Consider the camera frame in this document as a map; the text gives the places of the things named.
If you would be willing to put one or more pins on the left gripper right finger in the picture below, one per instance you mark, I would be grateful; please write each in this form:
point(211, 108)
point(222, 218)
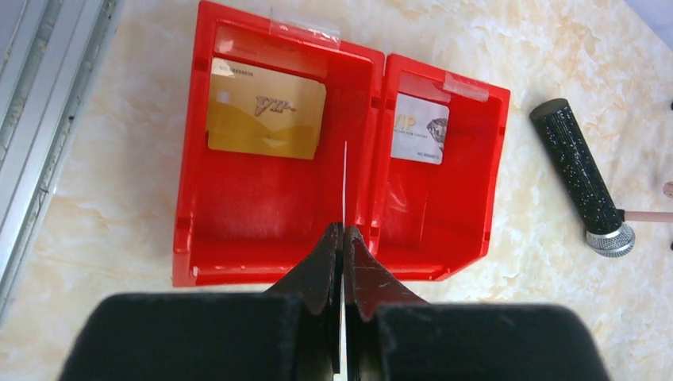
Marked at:
point(393, 334)

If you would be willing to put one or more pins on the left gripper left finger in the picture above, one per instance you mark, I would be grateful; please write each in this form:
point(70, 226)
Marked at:
point(288, 332)

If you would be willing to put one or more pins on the silver card in bin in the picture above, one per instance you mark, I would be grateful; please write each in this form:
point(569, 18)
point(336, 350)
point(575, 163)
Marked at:
point(419, 130)

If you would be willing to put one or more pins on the gold card in bin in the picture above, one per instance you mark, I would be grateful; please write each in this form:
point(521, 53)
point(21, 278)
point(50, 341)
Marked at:
point(255, 110)

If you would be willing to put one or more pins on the red plastic bin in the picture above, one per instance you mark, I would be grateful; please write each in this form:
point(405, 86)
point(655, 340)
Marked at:
point(247, 218)

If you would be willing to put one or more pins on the black handheld microphone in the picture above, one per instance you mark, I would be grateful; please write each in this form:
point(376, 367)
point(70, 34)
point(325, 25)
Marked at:
point(606, 233)

